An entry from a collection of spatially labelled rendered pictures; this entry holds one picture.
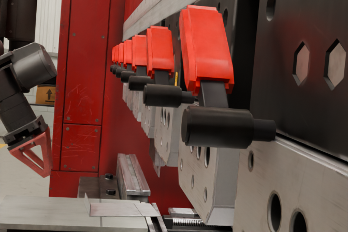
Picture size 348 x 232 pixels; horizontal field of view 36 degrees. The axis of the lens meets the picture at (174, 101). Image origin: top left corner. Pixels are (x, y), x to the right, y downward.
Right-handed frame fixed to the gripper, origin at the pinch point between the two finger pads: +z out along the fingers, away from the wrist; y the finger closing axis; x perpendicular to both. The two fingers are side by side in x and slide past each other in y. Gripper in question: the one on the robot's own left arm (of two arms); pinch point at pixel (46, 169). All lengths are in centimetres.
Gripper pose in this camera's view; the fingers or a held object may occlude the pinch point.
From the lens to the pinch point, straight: 102.3
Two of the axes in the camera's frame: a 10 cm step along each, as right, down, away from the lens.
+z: 4.4, 8.9, 1.4
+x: -8.9, 4.6, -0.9
